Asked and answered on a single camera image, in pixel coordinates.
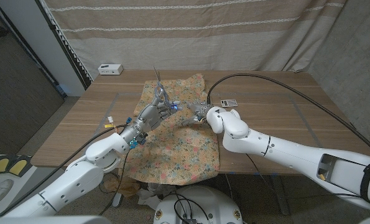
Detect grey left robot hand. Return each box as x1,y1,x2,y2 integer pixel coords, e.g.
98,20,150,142
119,93,183,147

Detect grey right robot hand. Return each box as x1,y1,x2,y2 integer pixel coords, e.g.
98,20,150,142
181,101,216,127

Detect orange grey handled scissors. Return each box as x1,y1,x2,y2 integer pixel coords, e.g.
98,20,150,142
152,65,173,109

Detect floral orange fabric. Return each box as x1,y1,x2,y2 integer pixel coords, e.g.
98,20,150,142
118,73,221,185

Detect small white calculator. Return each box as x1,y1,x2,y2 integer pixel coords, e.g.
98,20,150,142
220,98,239,108

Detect crumpled brown paper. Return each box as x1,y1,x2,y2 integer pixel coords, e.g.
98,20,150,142
104,175,141,198

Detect crumpled white paper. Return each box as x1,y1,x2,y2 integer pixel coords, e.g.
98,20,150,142
137,182,178,211

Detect white power strip box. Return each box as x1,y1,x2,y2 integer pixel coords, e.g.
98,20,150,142
98,63,124,76

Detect beige striped curtain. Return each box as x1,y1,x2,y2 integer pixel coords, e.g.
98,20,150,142
39,0,349,82

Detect grey table leg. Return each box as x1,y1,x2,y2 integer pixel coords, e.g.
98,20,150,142
270,175,291,216
111,192,125,208

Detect white robot torso base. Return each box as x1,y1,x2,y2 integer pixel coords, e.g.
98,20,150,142
153,185,244,224

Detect dark wooden door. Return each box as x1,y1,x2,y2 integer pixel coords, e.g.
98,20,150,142
0,1,66,156

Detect white grey floor platform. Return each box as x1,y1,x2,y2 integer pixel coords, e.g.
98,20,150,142
0,154,68,218

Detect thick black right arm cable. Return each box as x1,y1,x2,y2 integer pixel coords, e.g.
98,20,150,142
206,73,370,152

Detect thin black left wrist cable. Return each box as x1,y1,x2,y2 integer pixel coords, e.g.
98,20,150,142
99,146,132,216

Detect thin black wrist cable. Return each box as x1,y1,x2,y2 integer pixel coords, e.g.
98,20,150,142
246,154,276,188
99,146,132,216

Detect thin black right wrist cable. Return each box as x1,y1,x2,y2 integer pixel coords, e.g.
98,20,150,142
246,154,276,188

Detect black metal frame post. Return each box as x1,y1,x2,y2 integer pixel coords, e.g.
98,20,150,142
34,0,92,90

